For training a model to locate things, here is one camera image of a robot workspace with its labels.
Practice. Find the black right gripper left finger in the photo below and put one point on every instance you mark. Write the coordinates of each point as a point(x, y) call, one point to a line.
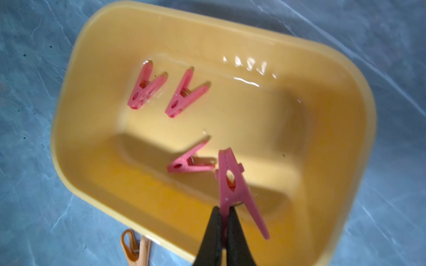
point(210, 251)

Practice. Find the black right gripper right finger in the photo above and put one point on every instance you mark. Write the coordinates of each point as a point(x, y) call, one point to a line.
point(237, 250)

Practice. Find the red clothespin box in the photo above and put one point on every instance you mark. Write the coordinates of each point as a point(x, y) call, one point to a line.
point(234, 189)
point(183, 97)

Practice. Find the orange clothespin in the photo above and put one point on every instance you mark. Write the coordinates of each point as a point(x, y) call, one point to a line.
point(136, 253)

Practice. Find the red clothespin front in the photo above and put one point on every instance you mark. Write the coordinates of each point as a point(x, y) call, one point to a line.
point(185, 163)

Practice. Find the red clothespin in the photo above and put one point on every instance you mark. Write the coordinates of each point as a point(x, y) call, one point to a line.
point(144, 89)
point(185, 163)

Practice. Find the yellow plastic storage box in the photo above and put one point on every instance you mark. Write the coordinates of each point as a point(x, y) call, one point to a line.
point(298, 115)

